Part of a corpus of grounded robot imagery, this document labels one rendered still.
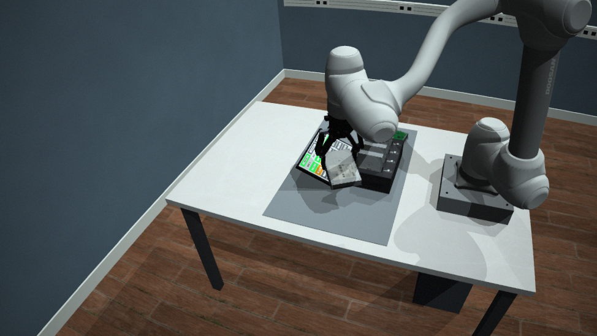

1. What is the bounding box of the grey flat mat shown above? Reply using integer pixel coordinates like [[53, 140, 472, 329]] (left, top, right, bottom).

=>
[[262, 119, 417, 246]]

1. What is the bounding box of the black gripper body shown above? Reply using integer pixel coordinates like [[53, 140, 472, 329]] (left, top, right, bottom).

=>
[[327, 115, 353, 139]]

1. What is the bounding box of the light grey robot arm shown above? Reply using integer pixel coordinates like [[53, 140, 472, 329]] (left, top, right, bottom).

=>
[[324, 0, 591, 210]]

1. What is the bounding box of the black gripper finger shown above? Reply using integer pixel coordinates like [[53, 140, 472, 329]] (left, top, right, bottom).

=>
[[314, 128, 340, 170], [344, 131, 364, 163]]

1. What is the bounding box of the black status display screen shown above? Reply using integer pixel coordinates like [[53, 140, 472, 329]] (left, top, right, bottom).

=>
[[296, 130, 352, 186]]

